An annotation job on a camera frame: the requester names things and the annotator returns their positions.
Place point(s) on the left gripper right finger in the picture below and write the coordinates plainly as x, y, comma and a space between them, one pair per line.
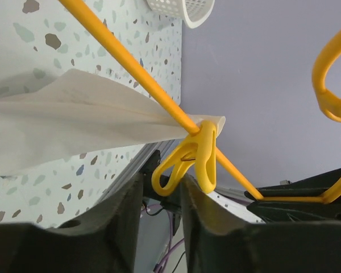
219, 241

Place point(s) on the yellow clothespin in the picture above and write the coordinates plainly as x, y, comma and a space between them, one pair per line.
198, 151

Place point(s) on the aluminium mounting rail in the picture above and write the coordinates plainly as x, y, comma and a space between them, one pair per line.
165, 147

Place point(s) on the orange plastic hanger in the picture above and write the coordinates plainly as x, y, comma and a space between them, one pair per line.
329, 103

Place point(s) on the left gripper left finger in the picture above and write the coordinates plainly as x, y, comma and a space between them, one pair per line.
102, 239

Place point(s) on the white laundry basket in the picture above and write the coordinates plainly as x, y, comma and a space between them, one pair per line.
193, 12

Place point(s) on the white underwear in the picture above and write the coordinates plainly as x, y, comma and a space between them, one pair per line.
78, 113

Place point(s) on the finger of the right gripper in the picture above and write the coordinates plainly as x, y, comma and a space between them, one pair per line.
274, 211
308, 187

